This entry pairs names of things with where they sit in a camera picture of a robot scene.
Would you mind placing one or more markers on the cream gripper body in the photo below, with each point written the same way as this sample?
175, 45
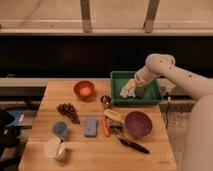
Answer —
131, 84

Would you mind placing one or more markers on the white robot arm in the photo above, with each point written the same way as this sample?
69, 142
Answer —
198, 148

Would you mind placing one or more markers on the black handled knife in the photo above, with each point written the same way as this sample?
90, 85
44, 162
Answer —
134, 145

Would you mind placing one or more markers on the orange carrot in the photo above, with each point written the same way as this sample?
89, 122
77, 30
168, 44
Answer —
105, 127

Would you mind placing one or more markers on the bunch of dark grapes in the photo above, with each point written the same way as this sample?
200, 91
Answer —
68, 110

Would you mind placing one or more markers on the small grey metal object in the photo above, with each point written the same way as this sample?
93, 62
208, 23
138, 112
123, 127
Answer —
115, 127

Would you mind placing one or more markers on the yellow banana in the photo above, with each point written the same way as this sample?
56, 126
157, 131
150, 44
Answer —
113, 115

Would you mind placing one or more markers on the dark brown block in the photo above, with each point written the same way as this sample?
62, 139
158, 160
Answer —
139, 92

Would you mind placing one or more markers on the white towel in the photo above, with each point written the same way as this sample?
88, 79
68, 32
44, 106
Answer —
125, 93

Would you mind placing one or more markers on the orange ball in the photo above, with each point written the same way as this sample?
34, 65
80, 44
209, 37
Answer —
86, 91

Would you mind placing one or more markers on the white mug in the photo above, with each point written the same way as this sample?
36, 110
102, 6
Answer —
55, 149

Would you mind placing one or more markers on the dark bag at left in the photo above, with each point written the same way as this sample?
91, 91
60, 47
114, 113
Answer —
8, 132

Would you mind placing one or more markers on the green plastic bin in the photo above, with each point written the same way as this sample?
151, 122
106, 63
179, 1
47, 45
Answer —
149, 95

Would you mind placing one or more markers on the blue sponge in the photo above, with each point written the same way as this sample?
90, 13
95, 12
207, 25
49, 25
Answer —
90, 127

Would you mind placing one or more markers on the small metal cup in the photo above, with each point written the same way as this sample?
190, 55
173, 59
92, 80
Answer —
106, 101

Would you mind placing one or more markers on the orange bowl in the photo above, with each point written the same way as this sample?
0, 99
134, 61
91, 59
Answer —
81, 84

